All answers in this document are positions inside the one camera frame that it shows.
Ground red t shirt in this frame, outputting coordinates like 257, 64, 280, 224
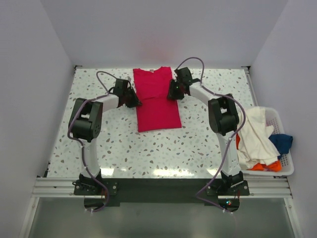
133, 66, 182, 132

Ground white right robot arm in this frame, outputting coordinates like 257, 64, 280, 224
167, 67, 244, 180

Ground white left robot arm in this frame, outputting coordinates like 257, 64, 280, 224
67, 78, 142, 179

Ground white cream t shirt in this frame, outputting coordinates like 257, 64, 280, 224
236, 107, 280, 170

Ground white plastic laundry basket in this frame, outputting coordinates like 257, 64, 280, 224
236, 107, 294, 177

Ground navy blue t shirt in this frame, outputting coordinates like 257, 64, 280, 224
269, 134, 293, 155

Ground orange t shirt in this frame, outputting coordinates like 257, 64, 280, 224
236, 134, 282, 172

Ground aluminium frame rails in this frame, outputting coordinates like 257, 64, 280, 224
24, 68, 299, 238

